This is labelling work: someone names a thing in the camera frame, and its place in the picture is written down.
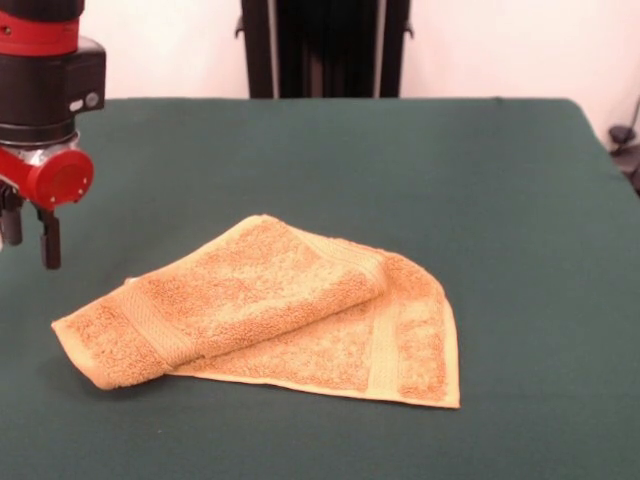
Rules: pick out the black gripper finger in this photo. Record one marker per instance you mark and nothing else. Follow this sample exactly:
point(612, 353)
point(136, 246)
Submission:
point(11, 225)
point(50, 245)

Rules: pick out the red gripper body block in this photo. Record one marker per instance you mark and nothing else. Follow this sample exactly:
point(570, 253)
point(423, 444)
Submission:
point(55, 180)

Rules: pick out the orange terry towel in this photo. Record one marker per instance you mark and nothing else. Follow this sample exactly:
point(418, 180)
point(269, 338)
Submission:
point(250, 300)

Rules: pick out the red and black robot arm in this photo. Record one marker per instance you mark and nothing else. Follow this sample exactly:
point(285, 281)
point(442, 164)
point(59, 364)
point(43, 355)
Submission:
point(40, 75)

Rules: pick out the dark green table cloth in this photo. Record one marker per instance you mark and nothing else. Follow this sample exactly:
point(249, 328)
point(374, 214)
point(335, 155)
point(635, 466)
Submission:
point(450, 200)

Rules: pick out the small black power adapter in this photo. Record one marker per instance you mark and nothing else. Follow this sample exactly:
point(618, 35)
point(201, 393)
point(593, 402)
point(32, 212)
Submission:
point(620, 135)

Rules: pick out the black robot pedestal stand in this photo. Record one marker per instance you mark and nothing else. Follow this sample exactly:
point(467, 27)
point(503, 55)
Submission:
point(325, 50)

